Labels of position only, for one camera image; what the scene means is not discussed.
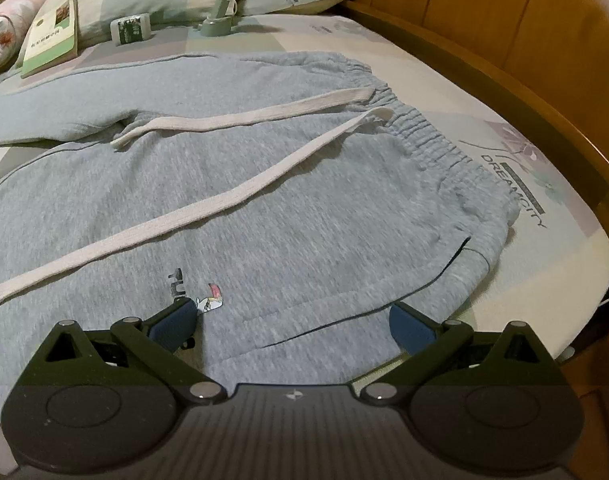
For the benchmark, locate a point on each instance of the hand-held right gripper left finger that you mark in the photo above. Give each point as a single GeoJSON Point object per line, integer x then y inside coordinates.
{"type": "Point", "coordinates": [172, 325]}

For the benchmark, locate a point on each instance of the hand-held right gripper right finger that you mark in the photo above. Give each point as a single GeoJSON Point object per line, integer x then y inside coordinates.
{"type": "Point", "coordinates": [409, 330]}

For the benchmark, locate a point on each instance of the grey sweatpants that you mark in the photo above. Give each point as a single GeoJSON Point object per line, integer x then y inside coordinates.
{"type": "Point", "coordinates": [284, 210]}

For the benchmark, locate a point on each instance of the small green white box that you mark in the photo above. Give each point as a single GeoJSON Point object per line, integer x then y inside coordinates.
{"type": "Point", "coordinates": [132, 29]}

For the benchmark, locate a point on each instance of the green and white book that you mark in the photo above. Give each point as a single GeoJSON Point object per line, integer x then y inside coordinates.
{"type": "Point", "coordinates": [49, 35]}

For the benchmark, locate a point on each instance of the pink folded quilt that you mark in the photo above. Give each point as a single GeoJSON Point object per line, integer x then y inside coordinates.
{"type": "Point", "coordinates": [4, 25]}

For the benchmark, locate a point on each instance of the wooden bed frame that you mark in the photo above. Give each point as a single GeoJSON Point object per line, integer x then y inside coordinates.
{"type": "Point", "coordinates": [509, 35]}

